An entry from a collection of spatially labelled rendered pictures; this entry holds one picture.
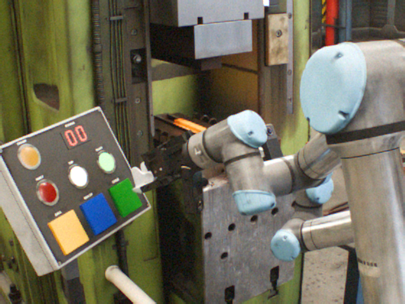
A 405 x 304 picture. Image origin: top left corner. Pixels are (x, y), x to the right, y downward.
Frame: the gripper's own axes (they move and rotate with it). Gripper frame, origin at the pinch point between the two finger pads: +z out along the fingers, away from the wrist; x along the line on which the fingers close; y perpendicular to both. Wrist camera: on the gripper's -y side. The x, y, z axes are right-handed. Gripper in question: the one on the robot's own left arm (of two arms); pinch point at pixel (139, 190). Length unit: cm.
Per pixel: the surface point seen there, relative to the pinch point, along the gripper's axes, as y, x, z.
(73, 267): -9.8, 9.8, 23.5
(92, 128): 18.0, -1.0, 5.3
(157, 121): 14, -59, 33
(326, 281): -92, -137, 47
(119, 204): -0.7, 3.2, 4.5
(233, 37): 24, -47, -14
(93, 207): 1.8, 10.8, 4.5
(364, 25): 25, -980, 211
